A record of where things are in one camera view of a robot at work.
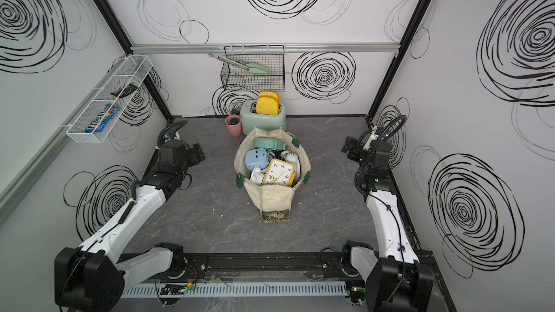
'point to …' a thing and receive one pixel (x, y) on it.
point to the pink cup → (234, 123)
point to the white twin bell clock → (293, 159)
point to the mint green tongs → (253, 68)
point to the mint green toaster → (249, 119)
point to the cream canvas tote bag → (274, 203)
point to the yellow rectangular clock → (279, 173)
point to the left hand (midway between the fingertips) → (187, 148)
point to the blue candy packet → (102, 118)
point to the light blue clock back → (254, 157)
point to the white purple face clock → (256, 175)
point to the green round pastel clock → (267, 142)
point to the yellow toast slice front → (267, 105)
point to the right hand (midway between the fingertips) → (362, 141)
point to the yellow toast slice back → (270, 93)
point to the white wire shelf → (131, 69)
